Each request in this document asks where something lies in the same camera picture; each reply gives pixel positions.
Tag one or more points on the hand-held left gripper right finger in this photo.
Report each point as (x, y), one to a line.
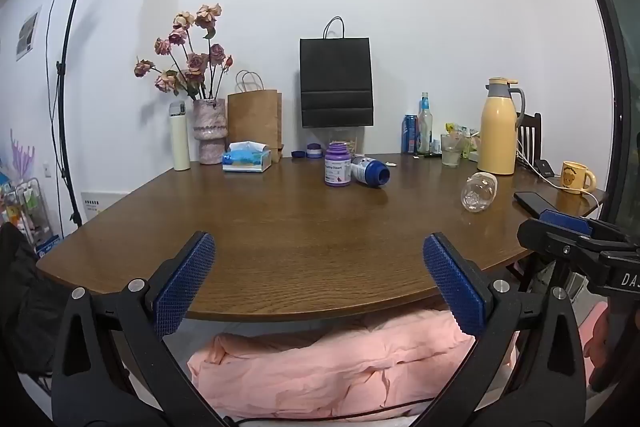
(452, 279)

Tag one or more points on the clear glass bottle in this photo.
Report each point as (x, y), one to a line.
(425, 129)

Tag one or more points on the blue and white bottle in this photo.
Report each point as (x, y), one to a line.
(370, 171)

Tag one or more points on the black cloth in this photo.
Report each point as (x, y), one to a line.
(30, 297)

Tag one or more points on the black power adapter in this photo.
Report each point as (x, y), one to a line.
(544, 167)

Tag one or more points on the black smartphone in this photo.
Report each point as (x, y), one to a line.
(534, 203)

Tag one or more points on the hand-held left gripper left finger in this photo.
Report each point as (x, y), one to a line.
(182, 279)

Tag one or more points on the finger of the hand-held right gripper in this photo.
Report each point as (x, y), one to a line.
(565, 220)
(555, 243)

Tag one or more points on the black paper bag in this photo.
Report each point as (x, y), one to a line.
(337, 82)

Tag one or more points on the pink marbled vase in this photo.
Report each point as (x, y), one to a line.
(210, 132)

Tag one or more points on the clear glass cup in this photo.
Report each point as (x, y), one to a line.
(479, 193)

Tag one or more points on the drinking glass with liquid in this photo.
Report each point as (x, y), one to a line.
(451, 153)

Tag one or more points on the framed wall picture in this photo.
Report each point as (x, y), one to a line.
(27, 33)

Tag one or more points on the purple plastic hanger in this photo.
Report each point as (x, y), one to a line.
(21, 157)

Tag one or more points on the blue drink can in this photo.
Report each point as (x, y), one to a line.
(409, 134)

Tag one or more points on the white thermos bottle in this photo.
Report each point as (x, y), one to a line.
(180, 142)

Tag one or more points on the metal rack with packets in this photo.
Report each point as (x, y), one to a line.
(27, 212)

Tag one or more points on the blue tissue box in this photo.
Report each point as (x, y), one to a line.
(246, 159)

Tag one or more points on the brown paper bag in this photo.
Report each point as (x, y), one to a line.
(254, 119)

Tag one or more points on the white wall panel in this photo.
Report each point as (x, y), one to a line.
(102, 202)

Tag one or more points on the large purple jar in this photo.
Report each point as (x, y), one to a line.
(337, 167)

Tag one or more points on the small purple jar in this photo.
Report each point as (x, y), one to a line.
(314, 152)

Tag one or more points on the yellow thermos jug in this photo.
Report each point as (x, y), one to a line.
(497, 132)

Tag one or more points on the dried pink flowers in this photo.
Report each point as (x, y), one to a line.
(192, 64)

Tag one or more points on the dark wooden chair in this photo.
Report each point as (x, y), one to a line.
(531, 137)

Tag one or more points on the pink blanket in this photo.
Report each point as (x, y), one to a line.
(340, 362)

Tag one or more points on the clear plastic container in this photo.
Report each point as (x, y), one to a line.
(354, 142)

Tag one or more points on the yellow green snack packets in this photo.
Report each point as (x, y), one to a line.
(469, 142)

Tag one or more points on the yellow cartoon mug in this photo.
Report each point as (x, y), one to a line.
(574, 177)

